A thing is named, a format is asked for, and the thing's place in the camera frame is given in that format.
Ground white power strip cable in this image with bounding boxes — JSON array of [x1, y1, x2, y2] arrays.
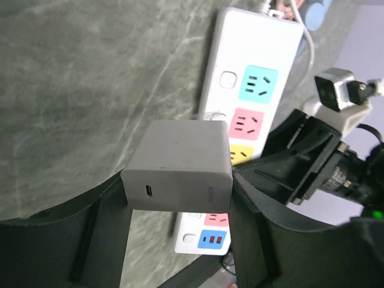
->
[[260, 0, 316, 103]]

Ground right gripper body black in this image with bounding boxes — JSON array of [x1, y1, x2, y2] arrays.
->
[[278, 109, 383, 218]]

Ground white square charger plug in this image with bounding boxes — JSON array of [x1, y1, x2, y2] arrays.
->
[[121, 120, 233, 214]]

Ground white power strip coloured sockets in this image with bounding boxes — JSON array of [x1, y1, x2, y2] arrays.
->
[[173, 7, 306, 256]]

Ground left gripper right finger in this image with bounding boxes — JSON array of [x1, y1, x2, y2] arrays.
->
[[229, 173, 383, 287]]

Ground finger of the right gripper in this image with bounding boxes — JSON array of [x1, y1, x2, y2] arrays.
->
[[236, 133, 303, 204]]

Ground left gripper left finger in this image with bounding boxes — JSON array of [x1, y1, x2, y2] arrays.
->
[[1, 174, 132, 287]]

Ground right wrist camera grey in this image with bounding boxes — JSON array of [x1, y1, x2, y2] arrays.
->
[[302, 67, 383, 138]]

